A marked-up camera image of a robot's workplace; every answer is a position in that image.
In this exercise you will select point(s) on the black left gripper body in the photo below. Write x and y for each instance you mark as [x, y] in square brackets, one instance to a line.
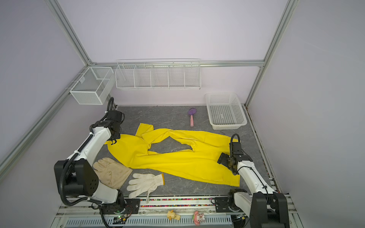
[117, 135]

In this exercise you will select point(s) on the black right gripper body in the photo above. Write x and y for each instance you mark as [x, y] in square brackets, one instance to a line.
[225, 159]

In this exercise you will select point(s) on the yellow trousers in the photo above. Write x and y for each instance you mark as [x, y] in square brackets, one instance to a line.
[199, 163]

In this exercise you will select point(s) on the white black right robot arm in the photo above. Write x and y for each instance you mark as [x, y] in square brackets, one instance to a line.
[264, 207]

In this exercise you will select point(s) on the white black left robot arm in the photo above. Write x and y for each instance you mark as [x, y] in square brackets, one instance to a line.
[75, 177]

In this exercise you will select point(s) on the beige leather work glove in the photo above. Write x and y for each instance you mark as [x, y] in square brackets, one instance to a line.
[111, 173]

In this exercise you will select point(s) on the white plastic perforated basket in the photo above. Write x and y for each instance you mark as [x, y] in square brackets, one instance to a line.
[225, 111]

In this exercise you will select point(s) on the purple pink hair brush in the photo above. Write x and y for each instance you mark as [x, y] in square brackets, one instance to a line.
[191, 113]

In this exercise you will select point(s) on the white knitted work glove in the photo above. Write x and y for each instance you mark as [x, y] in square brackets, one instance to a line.
[142, 183]

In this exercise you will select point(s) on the pink white plush toy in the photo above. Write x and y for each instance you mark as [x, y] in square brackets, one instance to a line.
[198, 218]

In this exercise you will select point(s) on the yellow duck toy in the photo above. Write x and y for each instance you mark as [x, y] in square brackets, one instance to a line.
[173, 215]

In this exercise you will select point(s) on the small white mesh wire box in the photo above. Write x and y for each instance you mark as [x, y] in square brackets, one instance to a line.
[94, 85]

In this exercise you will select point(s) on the aluminium front mounting rail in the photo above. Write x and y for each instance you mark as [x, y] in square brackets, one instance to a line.
[154, 214]

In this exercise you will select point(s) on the long white wire rack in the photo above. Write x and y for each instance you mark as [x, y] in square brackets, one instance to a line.
[135, 74]

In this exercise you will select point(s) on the aluminium frame back top bar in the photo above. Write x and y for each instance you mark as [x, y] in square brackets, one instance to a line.
[228, 63]

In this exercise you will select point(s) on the aluminium frame bar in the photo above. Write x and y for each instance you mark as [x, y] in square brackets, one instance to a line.
[31, 135]
[228, 63]

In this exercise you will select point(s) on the aluminium frame left side bar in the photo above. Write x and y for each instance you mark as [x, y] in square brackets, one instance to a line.
[31, 135]

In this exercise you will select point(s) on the aluminium frame corner post left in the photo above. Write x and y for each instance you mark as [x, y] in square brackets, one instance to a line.
[60, 17]

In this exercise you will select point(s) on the aluminium frame corner post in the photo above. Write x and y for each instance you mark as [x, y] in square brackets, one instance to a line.
[60, 17]
[284, 20]

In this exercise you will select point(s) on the aluminium frame corner post right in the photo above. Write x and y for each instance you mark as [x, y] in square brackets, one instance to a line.
[284, 20]

